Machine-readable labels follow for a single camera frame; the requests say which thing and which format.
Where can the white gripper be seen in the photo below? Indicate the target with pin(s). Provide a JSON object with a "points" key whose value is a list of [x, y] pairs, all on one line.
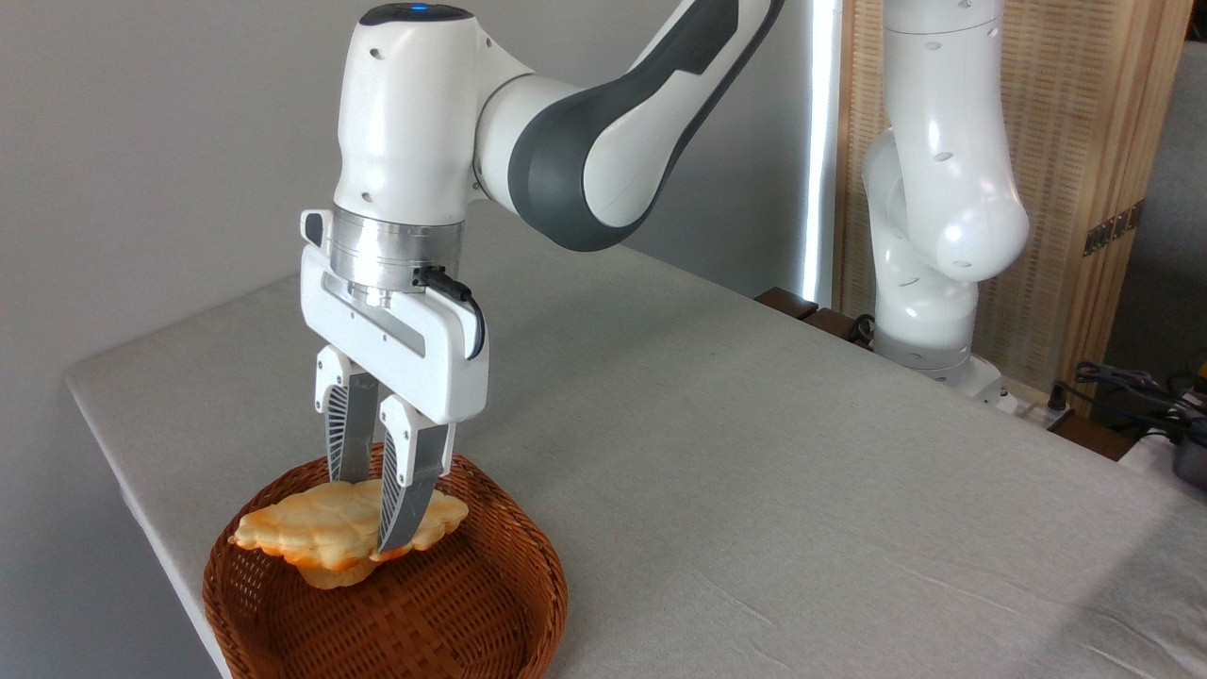
{"points": [[396, 349]]}

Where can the long braided bread loaf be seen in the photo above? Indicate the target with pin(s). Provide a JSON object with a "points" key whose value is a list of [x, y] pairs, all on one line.
{"points": [[311, 528]]}

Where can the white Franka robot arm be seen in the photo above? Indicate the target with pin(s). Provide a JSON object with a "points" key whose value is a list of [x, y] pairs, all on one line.
{"points": [[415, 123]]}

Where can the small round orange bread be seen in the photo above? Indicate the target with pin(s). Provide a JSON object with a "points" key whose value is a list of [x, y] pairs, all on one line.
{"points": [[335, 576]]}

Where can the brown woven wicker basket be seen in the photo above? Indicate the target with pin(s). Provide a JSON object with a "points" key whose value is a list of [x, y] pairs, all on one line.
{"points": [[453, 613]]}

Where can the grey tablecloth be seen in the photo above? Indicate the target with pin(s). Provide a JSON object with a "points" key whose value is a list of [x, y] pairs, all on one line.
{"points": [[801, 528]]}

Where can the dark brown wooden block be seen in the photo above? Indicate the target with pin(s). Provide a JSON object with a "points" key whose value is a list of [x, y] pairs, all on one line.
{"points": [[787, 302]]}

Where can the white power strip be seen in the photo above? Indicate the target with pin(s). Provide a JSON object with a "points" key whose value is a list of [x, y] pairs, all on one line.
{"points": [[1037, 411]]}

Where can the metal screen hinge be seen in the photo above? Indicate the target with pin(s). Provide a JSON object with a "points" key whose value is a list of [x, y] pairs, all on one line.
{"points": [[1113, 228]]}

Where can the wooden slatted folding screen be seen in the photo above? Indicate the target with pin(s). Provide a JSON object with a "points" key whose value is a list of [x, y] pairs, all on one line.
{"points": [[1075, 94]]}

